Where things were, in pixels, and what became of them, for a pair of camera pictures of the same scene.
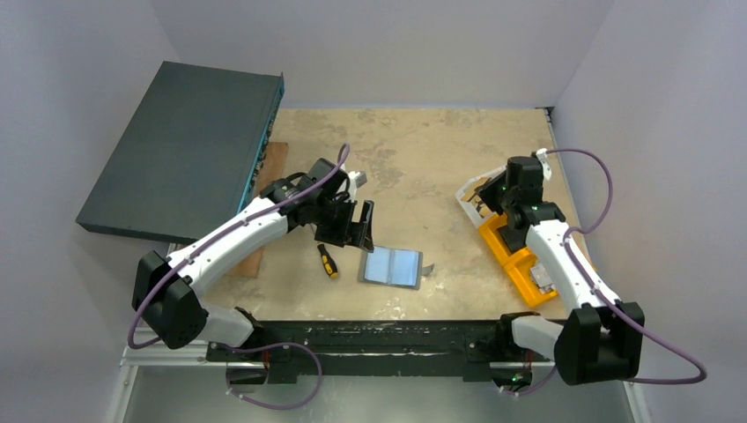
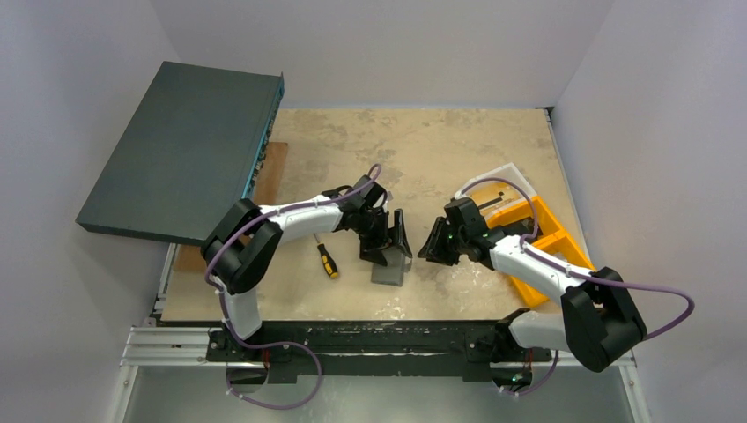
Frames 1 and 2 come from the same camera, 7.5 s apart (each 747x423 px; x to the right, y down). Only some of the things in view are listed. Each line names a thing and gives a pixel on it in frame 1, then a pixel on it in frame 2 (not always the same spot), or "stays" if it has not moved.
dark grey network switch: (188, 159) stays
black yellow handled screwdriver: (329, 263) stays
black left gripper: (344, 227) -> (381, 236)
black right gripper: (487, 190) -> (447, 244)
